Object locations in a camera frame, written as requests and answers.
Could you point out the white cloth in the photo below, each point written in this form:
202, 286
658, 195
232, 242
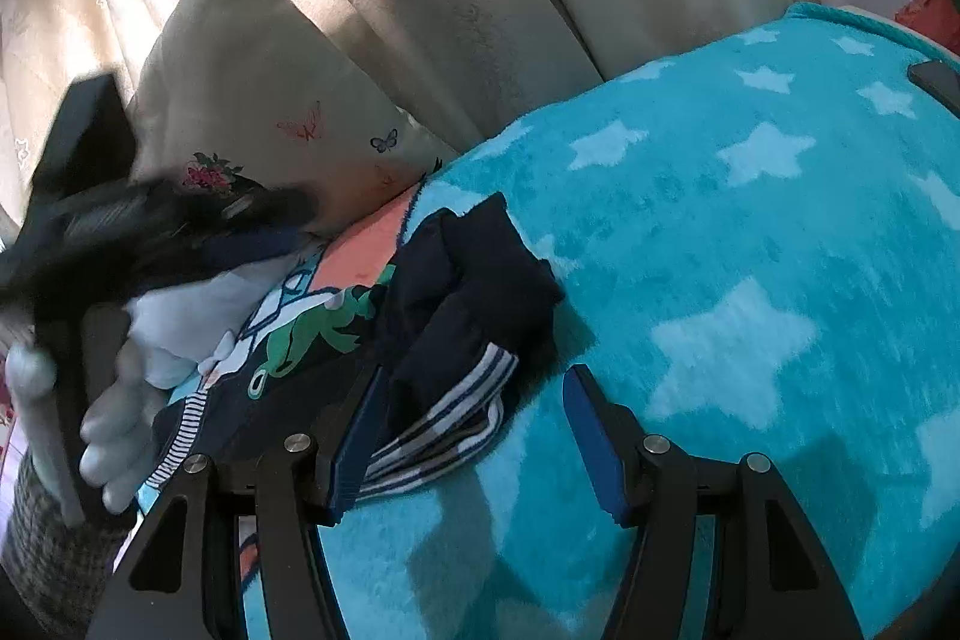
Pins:
191, 321

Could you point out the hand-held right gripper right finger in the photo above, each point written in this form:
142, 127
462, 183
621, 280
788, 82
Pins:
591, 452

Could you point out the person's left hand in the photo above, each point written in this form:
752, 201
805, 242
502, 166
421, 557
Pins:
112, 430

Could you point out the red cloth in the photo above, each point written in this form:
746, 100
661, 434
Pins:
921, 6

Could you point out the cream butterfly pillow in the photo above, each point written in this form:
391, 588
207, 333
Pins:
262, 70

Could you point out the navy white-striped pants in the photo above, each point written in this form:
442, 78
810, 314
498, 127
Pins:
465, 317

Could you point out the grey woven basket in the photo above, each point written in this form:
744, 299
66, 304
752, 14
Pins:
45, 542

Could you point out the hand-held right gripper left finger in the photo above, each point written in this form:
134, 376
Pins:
358, 452

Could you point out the turquoise star blanket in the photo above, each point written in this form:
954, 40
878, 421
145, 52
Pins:
712, 310

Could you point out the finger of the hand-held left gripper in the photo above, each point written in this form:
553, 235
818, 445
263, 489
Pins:
274, 205

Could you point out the dark flat device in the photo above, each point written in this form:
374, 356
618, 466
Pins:
937, 83

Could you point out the frog print garment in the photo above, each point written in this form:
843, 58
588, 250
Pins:
300, 340

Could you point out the orange printed sheet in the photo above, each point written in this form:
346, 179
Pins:
364, 246

